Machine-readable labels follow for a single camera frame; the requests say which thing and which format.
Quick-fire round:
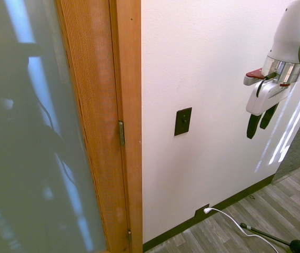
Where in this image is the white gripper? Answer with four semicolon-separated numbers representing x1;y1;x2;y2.
245;80;291;140

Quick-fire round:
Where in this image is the dark baseboard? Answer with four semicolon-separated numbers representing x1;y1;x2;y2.
142;173;275;252

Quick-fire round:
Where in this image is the black tripod stand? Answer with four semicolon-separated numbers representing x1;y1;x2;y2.
239;218;300;253

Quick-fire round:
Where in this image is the large metal door hinge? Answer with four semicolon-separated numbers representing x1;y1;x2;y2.
118;120;126;147

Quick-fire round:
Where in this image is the wooden door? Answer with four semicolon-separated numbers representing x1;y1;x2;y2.
0;0;130;253

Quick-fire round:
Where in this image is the frosted glass door pane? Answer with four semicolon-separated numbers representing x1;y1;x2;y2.
0;0;108;253

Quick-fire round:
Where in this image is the black camera cable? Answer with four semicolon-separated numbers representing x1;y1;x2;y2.
256;71;276;98

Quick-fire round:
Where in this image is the grey wrist camera red mount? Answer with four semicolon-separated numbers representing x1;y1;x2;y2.
243;67;265;86

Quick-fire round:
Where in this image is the dark light switch plate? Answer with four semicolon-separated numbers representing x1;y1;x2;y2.
174;107;193;137

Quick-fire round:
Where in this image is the dark wall outlet plate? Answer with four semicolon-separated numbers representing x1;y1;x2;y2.
194;202;211;218

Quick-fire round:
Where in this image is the white power cord with plug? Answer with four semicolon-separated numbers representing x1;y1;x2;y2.
203;207;280;253

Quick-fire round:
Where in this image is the wooden door frame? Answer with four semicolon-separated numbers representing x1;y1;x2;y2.
108;0;144;253

